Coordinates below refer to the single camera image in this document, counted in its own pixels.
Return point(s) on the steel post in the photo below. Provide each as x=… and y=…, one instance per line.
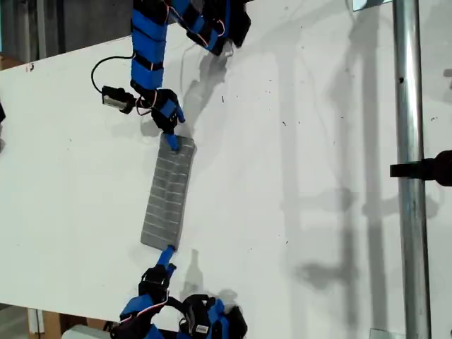
x=409, y=212

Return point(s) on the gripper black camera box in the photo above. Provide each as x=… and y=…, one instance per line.
x=114, y=99
x=197, y=314

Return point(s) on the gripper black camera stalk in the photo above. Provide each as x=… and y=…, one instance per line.
x=132, y=102
x=176, y=304

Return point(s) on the black object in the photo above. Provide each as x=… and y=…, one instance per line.
x=1, y=113

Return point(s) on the grey striped towel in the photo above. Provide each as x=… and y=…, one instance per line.
x=169, y=190

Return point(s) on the white plastic container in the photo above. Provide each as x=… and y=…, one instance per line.
x=92, y=332

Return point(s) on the black clamp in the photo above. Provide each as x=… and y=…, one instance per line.
x=423, y=169

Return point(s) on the white table leg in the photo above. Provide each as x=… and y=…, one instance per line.
x=35, y=320

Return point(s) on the brown cardboard box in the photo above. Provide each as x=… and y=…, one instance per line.
x=53, y=323

